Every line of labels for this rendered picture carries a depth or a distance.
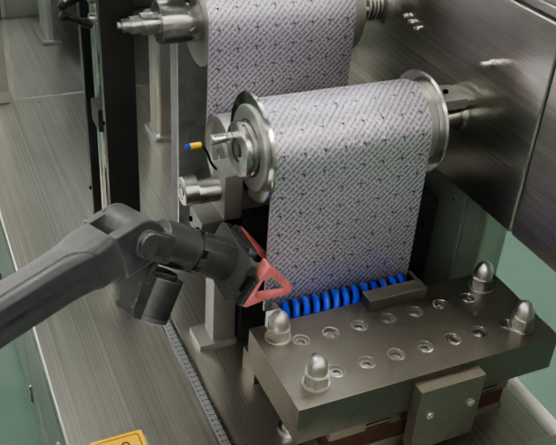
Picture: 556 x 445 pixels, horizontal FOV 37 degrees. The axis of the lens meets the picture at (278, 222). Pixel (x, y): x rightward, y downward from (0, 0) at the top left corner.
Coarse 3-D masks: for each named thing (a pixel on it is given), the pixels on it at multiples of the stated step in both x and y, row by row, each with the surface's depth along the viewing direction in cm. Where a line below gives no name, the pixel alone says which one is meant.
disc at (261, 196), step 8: (240, 96) 108; (248, 96) 106; (256, 96) 104; (240, 104) 109; (256, 104) 103; (232, 112) 112; (256, 112) 104; (264, 112) 102; (232, 120) 113; (264, 120) 102; (264, 128) 102; (272, 136) 101; (272, 144) 101; (272, 152) 101; (272, 160) 102; (272, 168) 102; (272, 176) 103; (272, 184) 104; (248, 192) 112; (256, 192) 109; (264, 192) 106; (272, 192) 105; (256, 200) 110; (264, 200) 107
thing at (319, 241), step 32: (320, 192) 109; (352, 192) 111; (384, 192) 114; (416, 192) 116; (288, 224) 109; (320, 224) 112; (352, 224) 114; (384, 224) 117; (416, 224) 120; (288, 256) 112; (320, 256) 115; (352, 256) 118; (384, 256) 120; (320, 288) 118
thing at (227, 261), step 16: (224, 224) 111; (208, 240) 104; (224, 240) 106; (208, 256) 104; (224, 256) 105; (240, 256) 106; (192, 272) 105; (208, 272) 105; (224, 272) 106; (240, 272) 105; (224, 288) 107
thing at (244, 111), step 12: (420, 84) 114; (240, 108) 108; (252, 108) 105; (432, 108) 112; (252, 120) 105; (432, 120) 112; (432, 132) 112; (264, 144) 103; (432, 144) 113; (264, 156) 103; (264, 168) 104; (252, 180) 108; (264, 180) 105
